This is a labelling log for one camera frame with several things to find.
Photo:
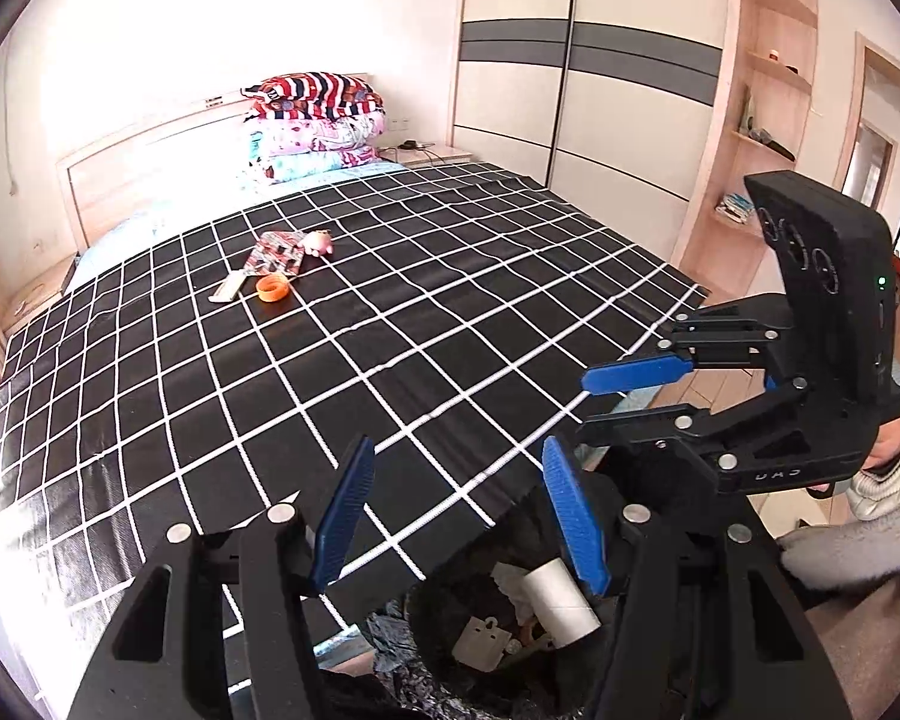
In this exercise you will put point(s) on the sliding door wardrobe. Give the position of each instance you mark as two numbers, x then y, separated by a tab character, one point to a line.
585	105

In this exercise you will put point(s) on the black shelf item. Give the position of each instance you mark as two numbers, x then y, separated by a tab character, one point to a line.
778	144

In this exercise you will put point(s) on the wooden open shelf unit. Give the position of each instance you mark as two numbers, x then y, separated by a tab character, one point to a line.
727	90

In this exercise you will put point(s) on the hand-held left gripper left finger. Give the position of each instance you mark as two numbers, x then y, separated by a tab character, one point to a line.
345	510

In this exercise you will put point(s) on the light blue folded blanket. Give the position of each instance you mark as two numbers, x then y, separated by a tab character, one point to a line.
307	163

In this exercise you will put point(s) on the stack of papers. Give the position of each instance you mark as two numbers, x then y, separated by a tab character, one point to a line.
735	207

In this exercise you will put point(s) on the person's right forearm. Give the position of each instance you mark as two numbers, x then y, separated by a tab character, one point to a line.
885	510

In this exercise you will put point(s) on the pink pig toy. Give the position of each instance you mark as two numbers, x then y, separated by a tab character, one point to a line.
319	243

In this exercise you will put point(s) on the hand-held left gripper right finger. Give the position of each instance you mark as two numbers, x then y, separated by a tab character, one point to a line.
574	517

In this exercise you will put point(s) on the white cardboard tube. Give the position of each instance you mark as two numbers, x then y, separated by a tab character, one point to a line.
562	604

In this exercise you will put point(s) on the striped folded blanket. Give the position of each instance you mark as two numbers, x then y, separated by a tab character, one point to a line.
315	94

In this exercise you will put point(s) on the white card tag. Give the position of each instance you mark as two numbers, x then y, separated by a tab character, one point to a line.
481	643

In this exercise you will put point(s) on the black white checkered cloth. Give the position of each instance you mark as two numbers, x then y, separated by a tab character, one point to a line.
420	315

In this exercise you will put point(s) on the white tissue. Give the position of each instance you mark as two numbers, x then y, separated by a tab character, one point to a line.
511	583

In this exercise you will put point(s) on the black bagged trash bin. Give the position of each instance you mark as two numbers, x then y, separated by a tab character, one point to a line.
439	679

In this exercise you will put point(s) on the pink printed folded blanket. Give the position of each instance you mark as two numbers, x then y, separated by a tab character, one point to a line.
315	135

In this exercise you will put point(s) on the patterned snack packet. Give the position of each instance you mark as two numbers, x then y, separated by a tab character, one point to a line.
274	255

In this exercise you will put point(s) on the white flat strip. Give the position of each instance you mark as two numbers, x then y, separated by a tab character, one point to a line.
227	289

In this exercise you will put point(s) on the person's right hand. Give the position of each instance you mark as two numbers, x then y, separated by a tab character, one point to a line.
891	441

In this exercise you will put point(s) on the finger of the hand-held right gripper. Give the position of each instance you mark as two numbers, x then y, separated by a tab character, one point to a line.
645	427
630	375

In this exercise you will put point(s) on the wooden bed headboard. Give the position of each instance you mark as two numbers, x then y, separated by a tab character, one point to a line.
157	157

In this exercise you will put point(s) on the orange yellow tape roll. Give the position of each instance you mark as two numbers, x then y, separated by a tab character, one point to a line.
272	289

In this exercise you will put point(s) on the wooden nightstand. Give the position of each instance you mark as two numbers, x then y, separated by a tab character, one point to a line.
41	292
439	156

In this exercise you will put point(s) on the wooden door frame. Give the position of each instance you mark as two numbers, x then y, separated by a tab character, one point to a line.
881	120

